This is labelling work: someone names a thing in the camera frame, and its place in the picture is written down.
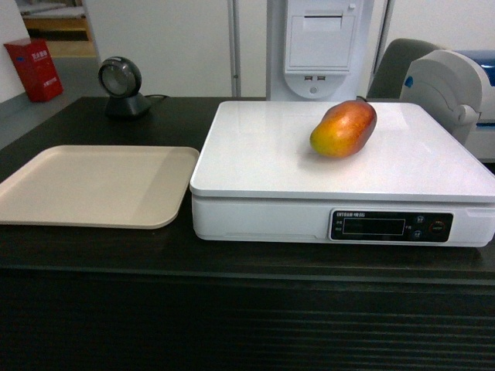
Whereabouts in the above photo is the red box on floor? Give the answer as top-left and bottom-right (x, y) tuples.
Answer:
(4, 39), (63, 102)

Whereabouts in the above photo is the white blue label printer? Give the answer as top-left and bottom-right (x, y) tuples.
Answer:
(400, 49), (494, 162)

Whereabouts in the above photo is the beige plastic tray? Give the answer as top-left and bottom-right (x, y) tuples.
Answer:
(1, 145), (199, 230)

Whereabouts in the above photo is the dark red yellow mango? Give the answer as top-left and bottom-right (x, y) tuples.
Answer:
(309, 100), (377, 158)

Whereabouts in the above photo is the black round barcode scanner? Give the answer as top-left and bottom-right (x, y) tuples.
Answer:
(98, 56), (151, 120)

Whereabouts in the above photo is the white wheeled partition panel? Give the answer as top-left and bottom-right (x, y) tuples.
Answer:
(84, 1), (235, 97)

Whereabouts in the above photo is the wooden furniture in background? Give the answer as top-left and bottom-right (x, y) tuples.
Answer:
(16, 1), (96, 58)

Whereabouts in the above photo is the grey office chair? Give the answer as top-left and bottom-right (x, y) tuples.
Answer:
(366, 38), (444, 101)

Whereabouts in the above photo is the black slatted checkout counter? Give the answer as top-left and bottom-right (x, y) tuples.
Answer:
(0, 96), (495, 371)

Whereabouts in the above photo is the white receipt printer kiosk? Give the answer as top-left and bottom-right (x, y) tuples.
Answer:
(266, 0), (391, 101)

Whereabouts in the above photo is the white digital checkout scale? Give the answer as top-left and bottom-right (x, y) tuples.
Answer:
(190, 101), (494, 247)

